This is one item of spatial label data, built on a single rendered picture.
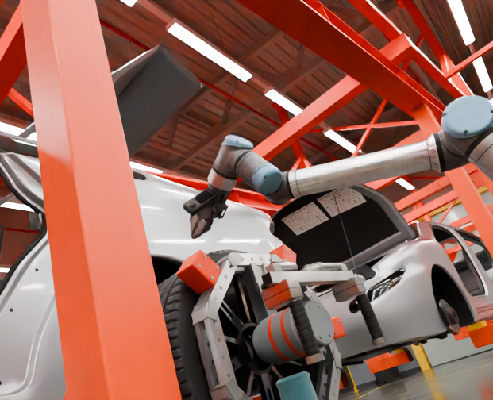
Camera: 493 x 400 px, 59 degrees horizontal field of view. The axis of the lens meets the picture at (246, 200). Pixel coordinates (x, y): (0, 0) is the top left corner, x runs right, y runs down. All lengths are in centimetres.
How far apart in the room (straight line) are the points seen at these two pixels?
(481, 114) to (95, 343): 99
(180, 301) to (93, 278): 37
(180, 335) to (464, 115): 90
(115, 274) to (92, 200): 18
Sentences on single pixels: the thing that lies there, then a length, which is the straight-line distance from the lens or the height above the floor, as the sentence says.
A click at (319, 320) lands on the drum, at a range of 128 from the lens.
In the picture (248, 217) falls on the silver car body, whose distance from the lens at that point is 229.
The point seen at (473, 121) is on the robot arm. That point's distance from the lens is 118.
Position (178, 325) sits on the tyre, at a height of 94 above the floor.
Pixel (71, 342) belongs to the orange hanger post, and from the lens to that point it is 100.
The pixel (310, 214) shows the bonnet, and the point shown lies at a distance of 482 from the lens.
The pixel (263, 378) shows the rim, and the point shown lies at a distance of 141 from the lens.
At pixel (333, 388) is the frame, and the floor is 67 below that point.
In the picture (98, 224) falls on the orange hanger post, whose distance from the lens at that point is 100.
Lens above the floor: 72
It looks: 24 degrees up
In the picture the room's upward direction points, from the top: 18 degrees counter-clockwise
